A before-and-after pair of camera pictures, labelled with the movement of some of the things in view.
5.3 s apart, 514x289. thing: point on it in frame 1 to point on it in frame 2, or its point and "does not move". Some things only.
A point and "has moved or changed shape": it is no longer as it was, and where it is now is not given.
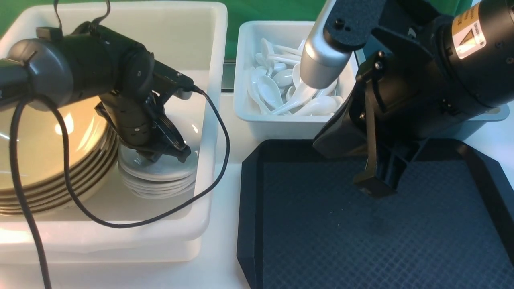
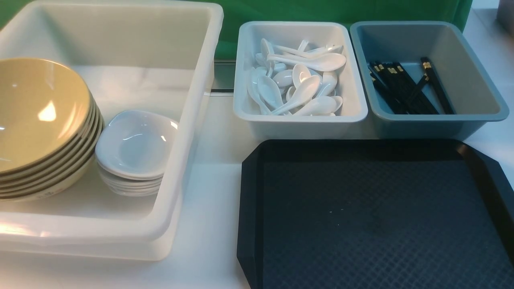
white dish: (159, 180) to (130, 182)
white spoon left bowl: (270, 92) does not move
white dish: (175, 195) to (135, 194)
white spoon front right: (321, 105) does not move
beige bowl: (39, 140) does not move
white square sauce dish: (167, 167) has moved or changed shape
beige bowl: (68, 198) to (61, 172)
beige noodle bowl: (40, 143) does not move
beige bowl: (62, 179) to (85, 139)
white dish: (159, 175) to (132, 169)
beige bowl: (66, 192) to (87, 146)
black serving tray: (302, 223) does not move
